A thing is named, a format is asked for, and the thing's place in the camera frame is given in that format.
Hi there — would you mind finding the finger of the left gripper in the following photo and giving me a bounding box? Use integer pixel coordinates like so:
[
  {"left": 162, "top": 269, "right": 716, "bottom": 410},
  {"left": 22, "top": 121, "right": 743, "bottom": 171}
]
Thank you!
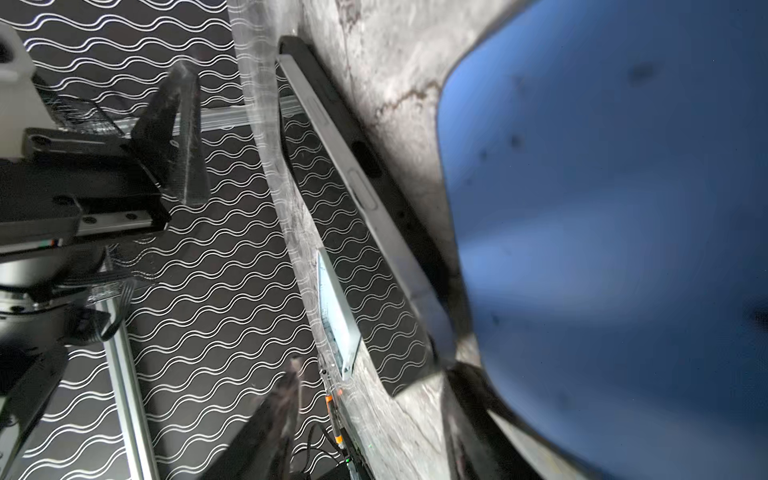
[{"left": 130, "top": 61, "right": 210, "bottom": 206}]

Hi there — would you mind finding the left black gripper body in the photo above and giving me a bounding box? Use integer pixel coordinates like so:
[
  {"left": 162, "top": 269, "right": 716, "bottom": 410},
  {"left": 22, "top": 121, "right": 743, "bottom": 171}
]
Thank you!
[{"left": 1, "top": 128, "right": 170, "bottom": 258}]

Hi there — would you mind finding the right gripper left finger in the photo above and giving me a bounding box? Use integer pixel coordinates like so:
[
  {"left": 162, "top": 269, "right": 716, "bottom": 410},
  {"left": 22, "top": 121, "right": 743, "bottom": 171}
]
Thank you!
[{"left": 201, "top": 357, "right": 303, "bottom": 479}]

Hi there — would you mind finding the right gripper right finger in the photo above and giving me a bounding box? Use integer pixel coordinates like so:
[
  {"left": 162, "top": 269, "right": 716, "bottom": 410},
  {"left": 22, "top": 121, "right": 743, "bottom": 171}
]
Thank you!
[{"left": 441, "top": 362, "right": 540, "bottom": 479}]

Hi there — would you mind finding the black smartphone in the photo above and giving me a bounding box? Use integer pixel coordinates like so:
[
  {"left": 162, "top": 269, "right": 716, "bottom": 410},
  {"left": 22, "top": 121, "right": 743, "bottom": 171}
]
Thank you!
[{"left": 276, "top": 54, "right": 455, "bottom": 397}]

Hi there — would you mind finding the black phone case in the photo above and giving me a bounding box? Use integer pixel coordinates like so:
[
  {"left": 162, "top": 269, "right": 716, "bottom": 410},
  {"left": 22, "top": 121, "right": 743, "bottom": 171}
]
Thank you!
[{"left": 278, "top": 35, "right": 450, "bottom": 300}]

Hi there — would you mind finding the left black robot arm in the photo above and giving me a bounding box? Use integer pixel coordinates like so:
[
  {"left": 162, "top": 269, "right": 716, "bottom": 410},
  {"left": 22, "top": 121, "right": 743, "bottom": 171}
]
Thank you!
[{"left": 1, "top": 61, "right": 210, "bottom": 475}]

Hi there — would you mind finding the light green phone case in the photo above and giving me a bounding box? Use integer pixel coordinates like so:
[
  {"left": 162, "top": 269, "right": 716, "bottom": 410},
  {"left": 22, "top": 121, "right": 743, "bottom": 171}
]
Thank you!
[{"left": 317, "top": 248, "right": 361, "bottom": 380}]

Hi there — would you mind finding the blue phone case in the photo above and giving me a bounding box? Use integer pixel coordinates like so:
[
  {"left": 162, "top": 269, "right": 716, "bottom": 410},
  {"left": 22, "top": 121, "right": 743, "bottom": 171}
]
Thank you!
[{"left": 437, "top": 1, "right": 767, "bottom": 479}]

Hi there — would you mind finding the black wire basket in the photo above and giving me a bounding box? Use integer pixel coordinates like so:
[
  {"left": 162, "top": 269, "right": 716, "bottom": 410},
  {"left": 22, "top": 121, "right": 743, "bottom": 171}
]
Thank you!
[{"left": 36, "top": 85, "right": 124, "bottom": 137}]

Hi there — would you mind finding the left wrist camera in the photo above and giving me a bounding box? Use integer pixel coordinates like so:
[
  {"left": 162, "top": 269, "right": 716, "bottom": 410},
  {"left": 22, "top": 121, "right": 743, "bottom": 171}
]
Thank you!
[{"left": 1, "top": 23, "right": 57, "bottom": 158}]

